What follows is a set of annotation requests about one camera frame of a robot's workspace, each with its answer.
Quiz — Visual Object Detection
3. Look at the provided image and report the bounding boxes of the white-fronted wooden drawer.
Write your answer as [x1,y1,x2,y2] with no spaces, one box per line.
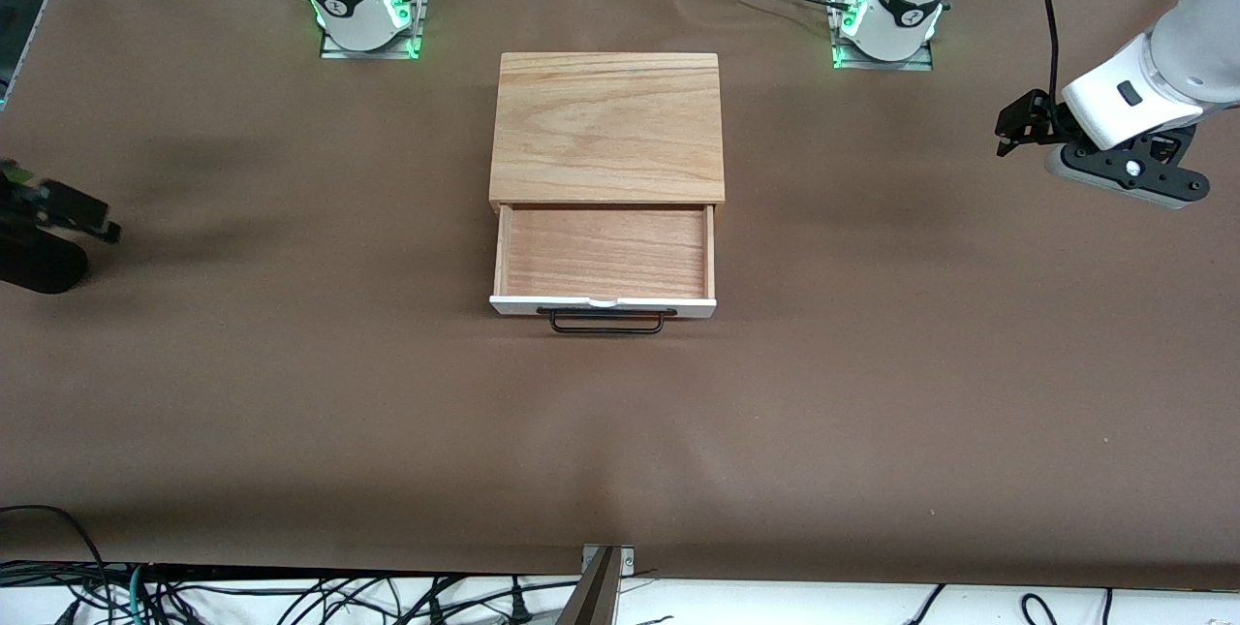
[488,203,719,320]

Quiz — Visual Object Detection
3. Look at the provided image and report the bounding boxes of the black metal drawer handle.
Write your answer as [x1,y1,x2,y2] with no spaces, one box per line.
[536,307,678,336]

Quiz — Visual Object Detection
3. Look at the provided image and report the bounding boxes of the aluminium arm base plate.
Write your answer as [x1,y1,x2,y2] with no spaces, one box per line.
[829,0,937,72]
[320,0,429,60]

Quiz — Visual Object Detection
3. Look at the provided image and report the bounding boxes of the brown table cover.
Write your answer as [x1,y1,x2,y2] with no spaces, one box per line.
[0,0,1240,592]

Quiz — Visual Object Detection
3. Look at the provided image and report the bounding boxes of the black round-ended cylinder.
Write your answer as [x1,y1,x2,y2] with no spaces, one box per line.
[0,223,89,296]

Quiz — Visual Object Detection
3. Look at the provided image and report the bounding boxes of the aluminium profile bracket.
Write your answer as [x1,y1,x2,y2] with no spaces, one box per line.
[554,544,636,625]

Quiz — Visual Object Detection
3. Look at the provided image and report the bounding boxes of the light wooden drawer cabinet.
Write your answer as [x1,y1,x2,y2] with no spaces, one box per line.
[488,51,727,212]

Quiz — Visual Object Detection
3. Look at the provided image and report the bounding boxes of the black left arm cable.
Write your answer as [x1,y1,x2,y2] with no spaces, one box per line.
[1041,0,1072,124]

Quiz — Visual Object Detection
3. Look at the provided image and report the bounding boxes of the black looping floor cable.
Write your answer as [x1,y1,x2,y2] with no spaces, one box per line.
[0,504,113,625]

